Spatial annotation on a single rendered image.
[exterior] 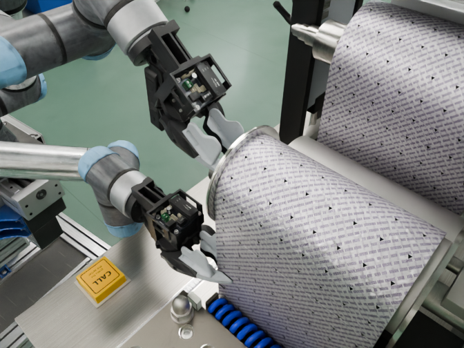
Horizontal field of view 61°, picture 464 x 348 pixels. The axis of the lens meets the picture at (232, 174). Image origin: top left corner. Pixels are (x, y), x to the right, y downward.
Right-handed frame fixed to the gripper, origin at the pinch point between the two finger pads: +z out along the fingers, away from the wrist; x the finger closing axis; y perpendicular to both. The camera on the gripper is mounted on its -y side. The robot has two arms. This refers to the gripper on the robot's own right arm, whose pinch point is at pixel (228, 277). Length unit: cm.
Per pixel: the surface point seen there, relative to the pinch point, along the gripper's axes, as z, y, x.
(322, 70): -11.6, 14.0, 39.2
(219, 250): -1.3, 6.2, -0.2
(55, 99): -234, -109, 68
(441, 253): 22.1, 21.6, 6.5
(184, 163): -116, -109, 84
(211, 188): -2.0, 18.8, -0.5
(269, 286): 7.7, 7.0, -0.2
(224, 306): 1.1, -4.8, -2.0
